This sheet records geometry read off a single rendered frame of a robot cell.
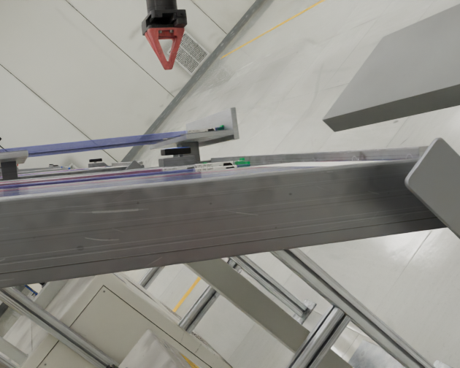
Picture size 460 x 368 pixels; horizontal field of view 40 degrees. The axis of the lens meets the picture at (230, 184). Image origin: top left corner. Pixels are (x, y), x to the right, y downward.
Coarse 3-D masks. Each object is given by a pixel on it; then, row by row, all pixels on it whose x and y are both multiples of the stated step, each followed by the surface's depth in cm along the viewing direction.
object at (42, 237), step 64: (64, 192) 44; (128, 192) 45; (192, 192) 47; (256, 192) 49; (320, 192) 50; (384, 192) 52; (0, 256) 43; (64, 256) 44; (128, 256) 46; (192, 256) 47
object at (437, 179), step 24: (432, 144) 48; (432, 168) 48; (456, 168) 49; (432, 192) 48; (456, 192) 49; (456, 216) 49; (336, 312) 129; (312, 336) 130; (336, 336) 129; (312, 360) 129
